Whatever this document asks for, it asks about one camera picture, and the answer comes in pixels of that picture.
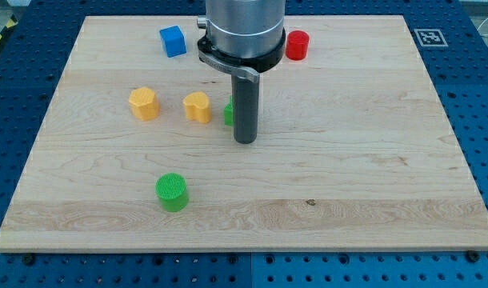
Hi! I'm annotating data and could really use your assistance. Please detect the black tool flange clamp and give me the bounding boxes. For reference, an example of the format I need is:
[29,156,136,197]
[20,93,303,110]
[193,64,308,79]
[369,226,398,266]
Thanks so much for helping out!
[197,30,286,83]

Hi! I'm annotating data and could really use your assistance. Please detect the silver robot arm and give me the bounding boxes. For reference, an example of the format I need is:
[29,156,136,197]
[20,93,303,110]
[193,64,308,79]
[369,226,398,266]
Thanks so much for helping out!
[198,0,286,59]

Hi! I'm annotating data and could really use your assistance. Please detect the black bolt right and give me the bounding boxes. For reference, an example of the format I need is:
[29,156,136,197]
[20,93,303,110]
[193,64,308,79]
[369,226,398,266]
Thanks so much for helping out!
[466,250,480,263]

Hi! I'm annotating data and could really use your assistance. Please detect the yellow heart block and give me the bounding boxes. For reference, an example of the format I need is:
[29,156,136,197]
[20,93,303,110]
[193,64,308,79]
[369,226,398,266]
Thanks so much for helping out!
[182,91,211,124]

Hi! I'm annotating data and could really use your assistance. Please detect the black bolt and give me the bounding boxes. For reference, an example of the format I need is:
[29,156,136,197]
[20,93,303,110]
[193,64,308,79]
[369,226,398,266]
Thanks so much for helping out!
[22,254,36,266]
[466,250,480,263]

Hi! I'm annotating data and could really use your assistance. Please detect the green block behind tool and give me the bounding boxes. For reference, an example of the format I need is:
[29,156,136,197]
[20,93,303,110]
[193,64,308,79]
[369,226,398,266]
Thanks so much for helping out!
[223,96,234,126]

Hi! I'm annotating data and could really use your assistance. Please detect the white fiducial marker tag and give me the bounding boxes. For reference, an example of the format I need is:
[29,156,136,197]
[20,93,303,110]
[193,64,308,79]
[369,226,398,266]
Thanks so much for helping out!
[414,29,448,47]

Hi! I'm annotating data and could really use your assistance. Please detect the green cylinder block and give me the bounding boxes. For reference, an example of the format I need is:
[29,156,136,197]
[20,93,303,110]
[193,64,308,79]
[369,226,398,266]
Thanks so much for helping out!
[155,173,189,212]

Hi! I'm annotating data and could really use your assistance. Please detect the wooden board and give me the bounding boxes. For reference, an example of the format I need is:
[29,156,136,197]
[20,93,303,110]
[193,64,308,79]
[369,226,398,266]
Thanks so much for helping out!
[0,15,488,253]

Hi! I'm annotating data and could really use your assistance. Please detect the red cylinder block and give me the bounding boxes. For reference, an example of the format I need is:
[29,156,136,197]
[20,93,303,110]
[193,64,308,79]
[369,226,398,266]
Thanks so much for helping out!
[285,30,310,61]

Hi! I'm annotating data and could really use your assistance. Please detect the blue cube block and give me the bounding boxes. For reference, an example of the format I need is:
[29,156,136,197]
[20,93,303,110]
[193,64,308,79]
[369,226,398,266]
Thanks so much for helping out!
[159,26,186,58]

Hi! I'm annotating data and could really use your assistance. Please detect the yellow hexagon block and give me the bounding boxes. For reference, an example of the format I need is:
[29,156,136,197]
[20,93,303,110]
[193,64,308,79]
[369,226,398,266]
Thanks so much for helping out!
[129,86,160,121]

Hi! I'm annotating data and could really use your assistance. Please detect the black bolt left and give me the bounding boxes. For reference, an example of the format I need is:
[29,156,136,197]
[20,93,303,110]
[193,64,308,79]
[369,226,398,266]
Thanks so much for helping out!
[22,254,36,266]

